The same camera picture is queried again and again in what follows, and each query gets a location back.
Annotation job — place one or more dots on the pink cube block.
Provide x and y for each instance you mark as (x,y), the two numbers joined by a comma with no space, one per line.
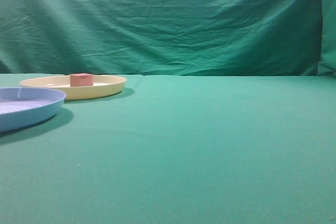
(81,80)

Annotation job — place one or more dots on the yellow plastic plate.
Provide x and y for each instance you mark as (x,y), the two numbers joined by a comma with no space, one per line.
(104,85)

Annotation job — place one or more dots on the light blue plastic plate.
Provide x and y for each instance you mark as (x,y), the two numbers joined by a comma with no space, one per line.
(22,107)

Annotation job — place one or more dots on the green table cloth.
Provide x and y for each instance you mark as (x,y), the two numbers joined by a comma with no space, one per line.
(172,149)

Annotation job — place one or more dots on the green backdrop cloth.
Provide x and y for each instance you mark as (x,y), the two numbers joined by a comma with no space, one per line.
(174,37)

